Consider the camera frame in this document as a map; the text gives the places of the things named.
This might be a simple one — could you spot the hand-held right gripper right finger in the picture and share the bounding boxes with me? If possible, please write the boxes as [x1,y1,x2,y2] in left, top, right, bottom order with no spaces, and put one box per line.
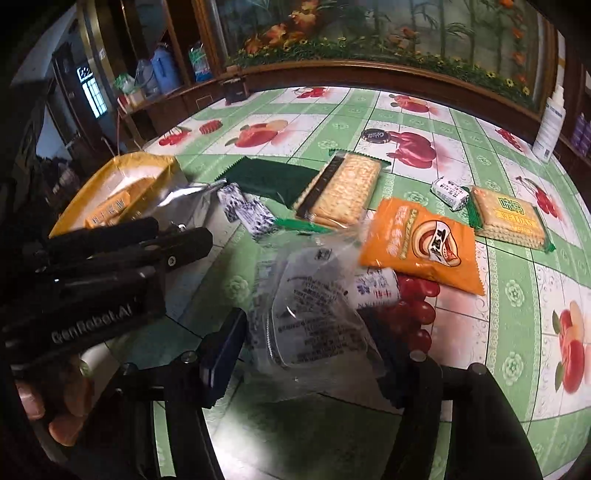
[360,309,546,480]

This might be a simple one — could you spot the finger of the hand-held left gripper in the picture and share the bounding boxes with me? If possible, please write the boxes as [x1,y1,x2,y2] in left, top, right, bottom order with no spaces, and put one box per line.
[139,226,214,278]
[44,217,160,259]

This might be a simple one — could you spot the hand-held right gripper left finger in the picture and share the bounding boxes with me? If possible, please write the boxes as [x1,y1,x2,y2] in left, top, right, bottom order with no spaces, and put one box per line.
[117,307,250,480]

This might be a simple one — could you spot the yellow cardboard box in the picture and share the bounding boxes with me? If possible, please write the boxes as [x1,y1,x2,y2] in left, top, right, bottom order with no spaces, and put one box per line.
[48,154,188,241]

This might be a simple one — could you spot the clear plastic grey packet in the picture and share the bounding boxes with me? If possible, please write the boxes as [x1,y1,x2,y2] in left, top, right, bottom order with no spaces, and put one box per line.
[247,231,393,384]

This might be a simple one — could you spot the white candy blue print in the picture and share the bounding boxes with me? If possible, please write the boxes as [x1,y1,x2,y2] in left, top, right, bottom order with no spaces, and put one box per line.
[351,268,402,308]

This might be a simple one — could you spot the cracker packet green trim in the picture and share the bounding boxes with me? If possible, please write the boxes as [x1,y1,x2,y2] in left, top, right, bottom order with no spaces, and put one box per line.
[274,148,392,235]

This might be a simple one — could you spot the person's left hand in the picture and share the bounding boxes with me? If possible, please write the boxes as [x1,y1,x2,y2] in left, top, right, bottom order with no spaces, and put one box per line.
[14,355,100,448]

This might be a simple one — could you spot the orange packet black label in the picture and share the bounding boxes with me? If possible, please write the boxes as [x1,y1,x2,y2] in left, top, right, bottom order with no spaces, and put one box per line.
[85,178,158,227]

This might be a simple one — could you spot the silver foil packet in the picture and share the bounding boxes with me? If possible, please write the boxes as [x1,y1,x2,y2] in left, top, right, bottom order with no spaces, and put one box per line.
[154,182,227,232]

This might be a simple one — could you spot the blue white patterned candy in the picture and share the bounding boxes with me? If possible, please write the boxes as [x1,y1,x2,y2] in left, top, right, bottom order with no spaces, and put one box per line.
[242,200,280,241]
[217,182,252,224]

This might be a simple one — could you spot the dark green packet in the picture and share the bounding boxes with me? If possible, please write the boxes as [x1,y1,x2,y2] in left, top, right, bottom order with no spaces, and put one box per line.
[217,156,319,208]

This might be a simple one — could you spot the barred window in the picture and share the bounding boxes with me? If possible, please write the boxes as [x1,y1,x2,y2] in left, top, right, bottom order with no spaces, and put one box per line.
[76,65,109,121]

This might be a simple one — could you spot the green fruit print tablecloth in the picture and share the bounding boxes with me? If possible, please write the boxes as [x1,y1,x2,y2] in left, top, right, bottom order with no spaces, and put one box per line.
[143,85,591,480]

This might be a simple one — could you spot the orange packet round brown logo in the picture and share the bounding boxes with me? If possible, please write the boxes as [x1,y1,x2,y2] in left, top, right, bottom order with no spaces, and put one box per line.
[358,198,486,297]

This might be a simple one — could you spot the grey blue water jug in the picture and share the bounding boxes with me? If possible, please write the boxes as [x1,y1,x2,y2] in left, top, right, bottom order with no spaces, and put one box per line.
[135,58,160,97]

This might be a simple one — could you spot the small dark jar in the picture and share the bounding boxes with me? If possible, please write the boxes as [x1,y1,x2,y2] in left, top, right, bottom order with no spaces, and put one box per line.
[223,76,250,104]

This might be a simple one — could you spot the blue thermos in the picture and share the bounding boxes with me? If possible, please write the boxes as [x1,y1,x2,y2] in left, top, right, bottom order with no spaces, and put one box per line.
[151,44,182,92]

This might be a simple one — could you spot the green white plastic bag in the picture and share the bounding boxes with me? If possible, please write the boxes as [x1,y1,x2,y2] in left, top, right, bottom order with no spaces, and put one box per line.
[188,41,214,84]

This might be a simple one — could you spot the white candy dark print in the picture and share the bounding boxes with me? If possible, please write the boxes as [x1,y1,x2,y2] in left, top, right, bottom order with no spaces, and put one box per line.
[430,176,472,212]

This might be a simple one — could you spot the green yellow label cracker packet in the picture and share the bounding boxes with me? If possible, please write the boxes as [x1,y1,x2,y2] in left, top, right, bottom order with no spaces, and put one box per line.
[466,185,557,254]

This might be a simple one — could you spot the glass flower display cabinet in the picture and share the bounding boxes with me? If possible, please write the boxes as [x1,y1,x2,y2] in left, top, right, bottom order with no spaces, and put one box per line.
[194,0,559,116]

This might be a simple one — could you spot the white spray bottle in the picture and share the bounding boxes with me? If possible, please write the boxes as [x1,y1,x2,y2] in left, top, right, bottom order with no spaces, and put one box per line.
[532,85,566,164]

